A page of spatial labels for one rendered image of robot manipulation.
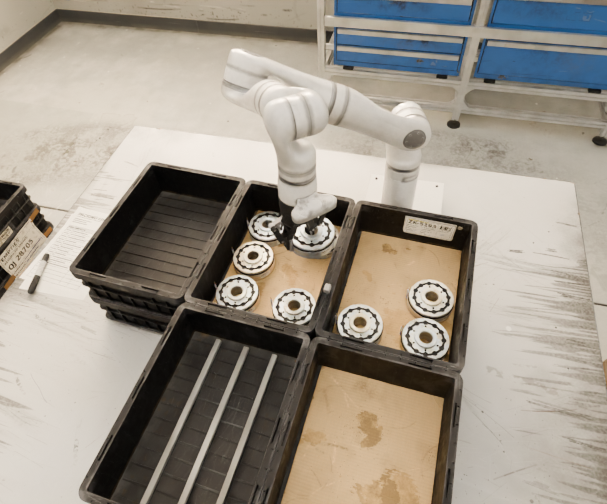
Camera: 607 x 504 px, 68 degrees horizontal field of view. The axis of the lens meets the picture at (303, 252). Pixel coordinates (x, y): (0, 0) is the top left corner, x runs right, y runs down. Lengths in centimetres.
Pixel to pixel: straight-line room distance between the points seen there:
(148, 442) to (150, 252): 50
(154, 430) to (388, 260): 66
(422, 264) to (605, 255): 151
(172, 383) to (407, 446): 50
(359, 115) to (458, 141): 188
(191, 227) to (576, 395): 105
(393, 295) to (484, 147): 192
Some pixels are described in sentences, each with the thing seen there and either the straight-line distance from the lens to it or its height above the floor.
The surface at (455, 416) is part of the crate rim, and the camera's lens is 92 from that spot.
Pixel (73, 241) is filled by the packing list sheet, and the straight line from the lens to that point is 158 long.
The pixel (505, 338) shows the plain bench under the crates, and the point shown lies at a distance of 128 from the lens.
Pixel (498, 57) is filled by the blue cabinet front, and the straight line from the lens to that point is 284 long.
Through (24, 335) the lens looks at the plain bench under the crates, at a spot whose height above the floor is 70.
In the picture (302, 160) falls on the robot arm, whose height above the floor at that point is 125.
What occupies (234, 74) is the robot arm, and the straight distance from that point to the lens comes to 102.
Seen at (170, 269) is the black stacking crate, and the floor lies 83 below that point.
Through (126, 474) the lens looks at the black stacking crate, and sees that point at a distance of 103.
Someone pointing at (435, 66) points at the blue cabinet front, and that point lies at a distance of 285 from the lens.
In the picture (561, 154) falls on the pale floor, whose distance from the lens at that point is 304.
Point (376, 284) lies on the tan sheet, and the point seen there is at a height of 83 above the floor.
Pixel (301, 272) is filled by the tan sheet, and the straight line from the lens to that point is 114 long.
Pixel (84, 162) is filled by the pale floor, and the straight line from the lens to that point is 309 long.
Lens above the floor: 176
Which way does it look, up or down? 52 degrees down
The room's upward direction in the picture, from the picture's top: 4 degrees counter-clockwise
